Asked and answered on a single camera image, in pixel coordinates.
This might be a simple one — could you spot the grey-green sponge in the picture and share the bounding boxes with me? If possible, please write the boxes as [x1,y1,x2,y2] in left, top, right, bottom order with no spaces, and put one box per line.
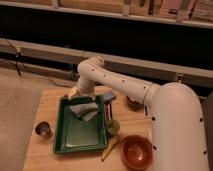
[70,102,98,122]

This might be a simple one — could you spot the red pen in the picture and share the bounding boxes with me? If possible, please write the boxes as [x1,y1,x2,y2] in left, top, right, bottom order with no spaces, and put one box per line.
[105,103,113,120]

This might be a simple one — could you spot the small dark bowl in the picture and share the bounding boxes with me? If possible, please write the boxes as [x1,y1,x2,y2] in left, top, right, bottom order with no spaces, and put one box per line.
[127,97,142,108]

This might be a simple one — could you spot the yellow wooden stick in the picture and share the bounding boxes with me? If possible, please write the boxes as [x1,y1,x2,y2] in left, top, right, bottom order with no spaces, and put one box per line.
[101,136,119,161]

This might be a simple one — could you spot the green plastic tray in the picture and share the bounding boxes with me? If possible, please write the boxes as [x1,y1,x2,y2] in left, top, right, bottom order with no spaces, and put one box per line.
[53,95,108,154]

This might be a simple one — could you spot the small metal cup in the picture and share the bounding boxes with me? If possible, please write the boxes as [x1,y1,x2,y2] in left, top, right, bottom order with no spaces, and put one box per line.
[35,121,52,139]

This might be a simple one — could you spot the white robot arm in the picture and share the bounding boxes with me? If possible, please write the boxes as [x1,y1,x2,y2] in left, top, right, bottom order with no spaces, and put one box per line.
[75,56,210,171]

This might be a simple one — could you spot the small green cup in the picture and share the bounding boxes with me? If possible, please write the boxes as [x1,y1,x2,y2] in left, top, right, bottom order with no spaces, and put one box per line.
[106,120,120,136]

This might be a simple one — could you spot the large red-brown bowl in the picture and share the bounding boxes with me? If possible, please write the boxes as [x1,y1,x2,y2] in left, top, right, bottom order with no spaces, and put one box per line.
[120,135,153,171]

